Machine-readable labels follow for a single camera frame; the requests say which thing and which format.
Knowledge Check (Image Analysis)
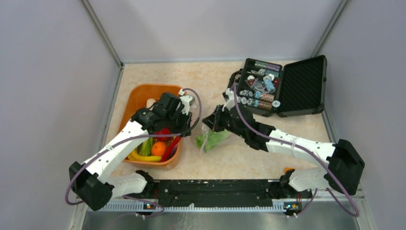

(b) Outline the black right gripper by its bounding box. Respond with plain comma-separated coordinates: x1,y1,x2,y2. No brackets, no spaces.
203,104,247,138

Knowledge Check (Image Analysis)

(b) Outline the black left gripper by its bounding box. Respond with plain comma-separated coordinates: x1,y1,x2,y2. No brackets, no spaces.
165,107,192,137

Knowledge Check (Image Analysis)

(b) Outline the clear zip top bag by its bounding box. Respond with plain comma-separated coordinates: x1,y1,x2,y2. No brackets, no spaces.
188,106,240,153

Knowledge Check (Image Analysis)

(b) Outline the green napa cabbage toy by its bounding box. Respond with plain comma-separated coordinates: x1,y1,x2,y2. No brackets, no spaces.
195,130,231,152

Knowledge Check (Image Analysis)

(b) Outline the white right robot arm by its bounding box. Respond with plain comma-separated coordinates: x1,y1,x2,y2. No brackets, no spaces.
203,105,365,197

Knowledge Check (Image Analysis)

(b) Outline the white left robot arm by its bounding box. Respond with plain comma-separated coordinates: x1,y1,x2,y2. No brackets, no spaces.
65,90,196,211

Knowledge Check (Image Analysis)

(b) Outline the red apple toy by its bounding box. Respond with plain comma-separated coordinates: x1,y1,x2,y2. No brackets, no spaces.
156,128,172,142

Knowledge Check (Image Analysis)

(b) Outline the red chili pepper toy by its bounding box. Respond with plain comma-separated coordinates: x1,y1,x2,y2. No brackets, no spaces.
161,136,181,162

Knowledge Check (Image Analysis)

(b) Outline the orange fruit toy front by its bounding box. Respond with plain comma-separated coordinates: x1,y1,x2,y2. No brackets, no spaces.
151,141,167,157

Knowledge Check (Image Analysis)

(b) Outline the orange plastic bin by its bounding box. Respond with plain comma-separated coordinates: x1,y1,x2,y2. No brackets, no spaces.
117,84,182,170

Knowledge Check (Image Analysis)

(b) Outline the yellow banana toy front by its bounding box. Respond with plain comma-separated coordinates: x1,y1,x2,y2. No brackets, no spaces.
127,149,162,162

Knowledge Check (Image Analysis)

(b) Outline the orange carrot toy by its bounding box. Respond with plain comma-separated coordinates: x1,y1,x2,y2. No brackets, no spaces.
284,167,295,173

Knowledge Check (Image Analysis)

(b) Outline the black poker chip case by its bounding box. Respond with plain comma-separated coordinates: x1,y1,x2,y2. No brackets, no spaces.
228,55,327,117

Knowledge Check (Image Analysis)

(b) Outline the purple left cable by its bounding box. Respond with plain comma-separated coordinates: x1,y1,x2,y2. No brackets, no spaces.
65,88,203,218

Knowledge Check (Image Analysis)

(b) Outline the purple cable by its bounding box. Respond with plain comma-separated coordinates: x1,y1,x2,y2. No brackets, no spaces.
65,88,203,218
231,82,361,218

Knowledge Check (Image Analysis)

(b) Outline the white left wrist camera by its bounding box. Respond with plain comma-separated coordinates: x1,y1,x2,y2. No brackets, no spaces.
179,89,195,115

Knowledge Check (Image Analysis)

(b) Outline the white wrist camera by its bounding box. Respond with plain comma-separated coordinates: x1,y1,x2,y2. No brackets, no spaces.
179,89,195,115
222,88,236,112

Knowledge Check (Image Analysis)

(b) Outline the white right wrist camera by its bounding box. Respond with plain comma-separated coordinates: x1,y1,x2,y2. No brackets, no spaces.
222,88,236,112

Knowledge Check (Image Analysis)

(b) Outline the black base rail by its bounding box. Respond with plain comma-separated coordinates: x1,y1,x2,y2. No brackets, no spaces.
148,179,288,208

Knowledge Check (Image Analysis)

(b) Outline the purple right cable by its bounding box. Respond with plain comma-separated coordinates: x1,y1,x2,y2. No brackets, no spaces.
231,82,361,218

